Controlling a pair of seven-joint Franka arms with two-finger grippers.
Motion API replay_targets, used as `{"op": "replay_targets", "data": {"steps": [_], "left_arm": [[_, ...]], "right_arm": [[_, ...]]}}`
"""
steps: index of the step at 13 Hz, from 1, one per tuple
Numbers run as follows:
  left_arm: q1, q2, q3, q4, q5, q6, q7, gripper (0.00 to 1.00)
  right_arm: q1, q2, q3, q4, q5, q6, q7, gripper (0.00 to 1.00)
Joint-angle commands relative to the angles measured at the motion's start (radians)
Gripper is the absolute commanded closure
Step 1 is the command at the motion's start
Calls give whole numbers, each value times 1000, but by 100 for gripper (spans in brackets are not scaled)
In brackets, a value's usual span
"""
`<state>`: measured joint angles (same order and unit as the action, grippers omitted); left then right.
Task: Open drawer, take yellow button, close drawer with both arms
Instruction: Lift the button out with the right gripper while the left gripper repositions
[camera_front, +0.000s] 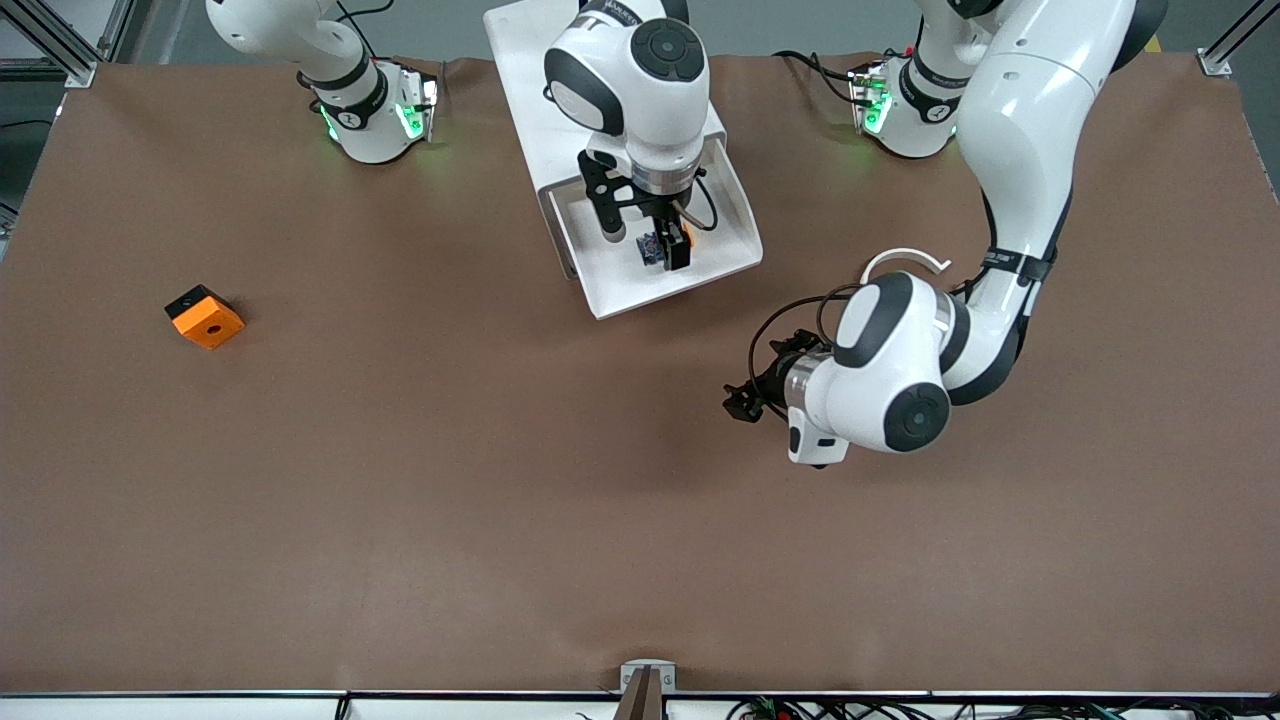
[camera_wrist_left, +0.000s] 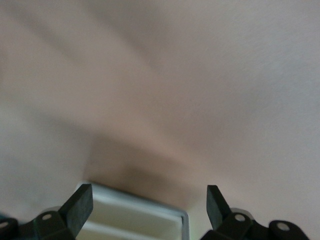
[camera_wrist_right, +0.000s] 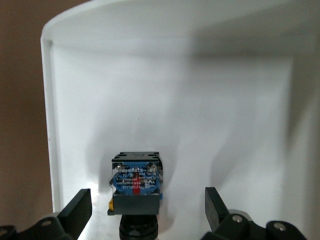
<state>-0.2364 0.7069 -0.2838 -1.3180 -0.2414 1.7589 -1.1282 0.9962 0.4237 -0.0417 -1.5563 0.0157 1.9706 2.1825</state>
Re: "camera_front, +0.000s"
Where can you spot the small blue button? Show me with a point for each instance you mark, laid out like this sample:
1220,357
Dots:
651,250

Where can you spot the orange and black square block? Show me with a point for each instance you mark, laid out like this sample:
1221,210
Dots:
212,325

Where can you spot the grey base connector box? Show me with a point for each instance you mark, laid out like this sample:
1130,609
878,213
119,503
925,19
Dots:
420,100
872,100

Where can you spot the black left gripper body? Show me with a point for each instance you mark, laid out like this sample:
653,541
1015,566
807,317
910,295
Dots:
772,381

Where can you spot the white table edge rail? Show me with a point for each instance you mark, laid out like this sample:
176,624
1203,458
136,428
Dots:
200,710

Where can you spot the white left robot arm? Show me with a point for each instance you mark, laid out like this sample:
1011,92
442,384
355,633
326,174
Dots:
1020,130

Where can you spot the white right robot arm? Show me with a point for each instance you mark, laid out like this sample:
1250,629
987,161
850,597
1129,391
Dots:
640,110

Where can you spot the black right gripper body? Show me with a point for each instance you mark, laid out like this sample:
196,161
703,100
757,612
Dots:
664,212

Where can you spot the aluminium frame profile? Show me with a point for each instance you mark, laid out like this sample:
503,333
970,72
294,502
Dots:
75,65
1215,63

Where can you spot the white curved plastic arc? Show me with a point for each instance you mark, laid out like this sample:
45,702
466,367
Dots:
905,254

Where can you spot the grey metal bracket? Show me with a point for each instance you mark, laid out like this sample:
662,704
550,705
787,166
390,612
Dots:
648,672

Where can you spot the brown table mat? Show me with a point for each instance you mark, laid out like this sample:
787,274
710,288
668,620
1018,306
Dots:
640,500

